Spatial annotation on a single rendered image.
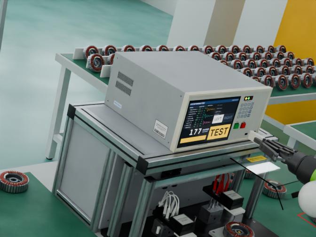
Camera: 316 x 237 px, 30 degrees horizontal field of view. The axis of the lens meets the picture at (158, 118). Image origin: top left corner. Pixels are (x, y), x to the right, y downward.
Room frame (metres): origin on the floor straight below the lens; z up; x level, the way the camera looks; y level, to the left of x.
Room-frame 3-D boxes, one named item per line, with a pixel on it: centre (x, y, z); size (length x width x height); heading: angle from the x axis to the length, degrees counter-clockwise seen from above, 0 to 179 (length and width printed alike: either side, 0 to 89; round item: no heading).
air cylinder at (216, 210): (1.99, -0.29, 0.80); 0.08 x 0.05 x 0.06; 137
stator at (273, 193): (2.40, -0.58, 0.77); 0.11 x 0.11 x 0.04
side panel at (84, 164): (1.84, 0.20, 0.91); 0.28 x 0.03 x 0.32; 47
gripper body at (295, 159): (1.78, -0.46, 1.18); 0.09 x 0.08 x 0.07; 47
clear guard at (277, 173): (1.96, -0.44, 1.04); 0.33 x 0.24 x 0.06; 47
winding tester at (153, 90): (2.03, -0.08, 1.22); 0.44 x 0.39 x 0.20; 137
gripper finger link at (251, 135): (1.88, -0.34, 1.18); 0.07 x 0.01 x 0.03; 47
